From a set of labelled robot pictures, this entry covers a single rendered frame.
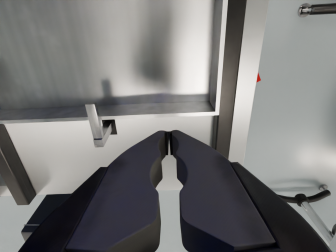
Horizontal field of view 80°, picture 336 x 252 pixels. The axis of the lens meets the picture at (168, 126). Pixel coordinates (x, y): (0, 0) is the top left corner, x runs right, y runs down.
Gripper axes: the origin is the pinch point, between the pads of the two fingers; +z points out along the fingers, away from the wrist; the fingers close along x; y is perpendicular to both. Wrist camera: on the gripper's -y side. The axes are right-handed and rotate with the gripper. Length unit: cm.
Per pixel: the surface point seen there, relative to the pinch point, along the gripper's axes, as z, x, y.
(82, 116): 8.5, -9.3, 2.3
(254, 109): 100, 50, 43
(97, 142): 7.2, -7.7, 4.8
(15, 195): 9.7, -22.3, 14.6
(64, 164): 11.7, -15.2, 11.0
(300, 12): 99, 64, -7
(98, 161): 11.7, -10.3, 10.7
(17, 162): 11.0, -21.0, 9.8
